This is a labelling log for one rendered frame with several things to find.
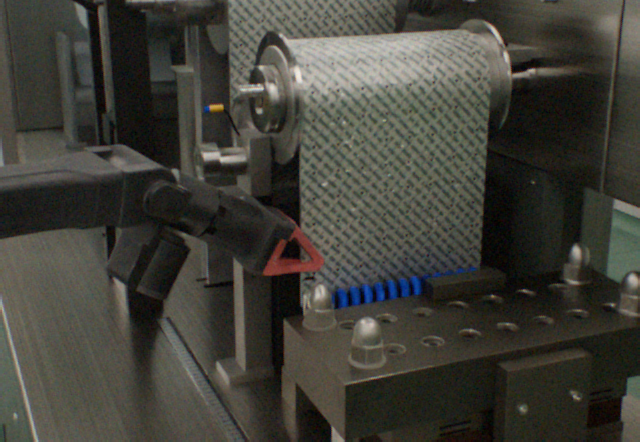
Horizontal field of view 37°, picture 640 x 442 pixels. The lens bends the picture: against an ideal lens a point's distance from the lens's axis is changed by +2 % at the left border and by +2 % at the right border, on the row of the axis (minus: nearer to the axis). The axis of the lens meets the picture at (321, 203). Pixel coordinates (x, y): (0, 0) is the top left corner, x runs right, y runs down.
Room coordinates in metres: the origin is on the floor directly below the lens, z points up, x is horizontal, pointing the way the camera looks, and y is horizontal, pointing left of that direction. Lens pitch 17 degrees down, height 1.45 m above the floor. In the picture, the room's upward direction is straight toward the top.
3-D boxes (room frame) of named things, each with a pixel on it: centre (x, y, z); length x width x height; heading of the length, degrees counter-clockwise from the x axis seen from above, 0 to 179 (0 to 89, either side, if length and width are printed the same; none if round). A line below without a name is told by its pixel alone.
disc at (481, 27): (1.13, -0.19, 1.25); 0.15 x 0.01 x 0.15; 23
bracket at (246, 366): (1.05, 0.10, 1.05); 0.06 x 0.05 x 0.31; 113
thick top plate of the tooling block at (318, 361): (0.93, -0.17, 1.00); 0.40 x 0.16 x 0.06; 113
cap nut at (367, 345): (0.82, -0.04, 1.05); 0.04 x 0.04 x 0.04
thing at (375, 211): (1.02, -0.09, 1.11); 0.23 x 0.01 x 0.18; 113
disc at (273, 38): (1.03, 0.05, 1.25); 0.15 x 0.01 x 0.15; 23
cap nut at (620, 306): (0.95, -0.34, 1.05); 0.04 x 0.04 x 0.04
